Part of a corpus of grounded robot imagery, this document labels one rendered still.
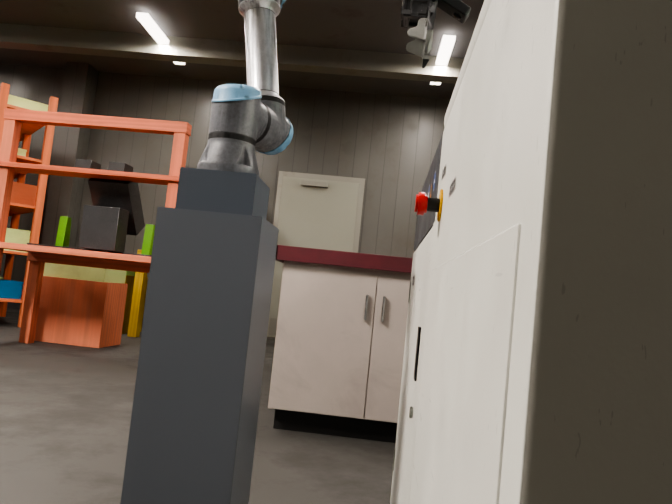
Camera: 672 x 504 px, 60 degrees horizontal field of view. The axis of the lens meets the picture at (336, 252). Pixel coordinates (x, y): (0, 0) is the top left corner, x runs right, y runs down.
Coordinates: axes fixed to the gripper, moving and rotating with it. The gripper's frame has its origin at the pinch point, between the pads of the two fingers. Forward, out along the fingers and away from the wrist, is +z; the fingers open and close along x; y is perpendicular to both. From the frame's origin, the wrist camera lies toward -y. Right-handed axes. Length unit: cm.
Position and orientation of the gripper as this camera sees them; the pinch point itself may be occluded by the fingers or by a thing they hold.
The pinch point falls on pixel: (427, 57)
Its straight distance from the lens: 147.5
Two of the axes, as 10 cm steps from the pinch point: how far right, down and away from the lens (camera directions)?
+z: -1.0, 9.9, -0.7
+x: -0.8, -0.8, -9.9
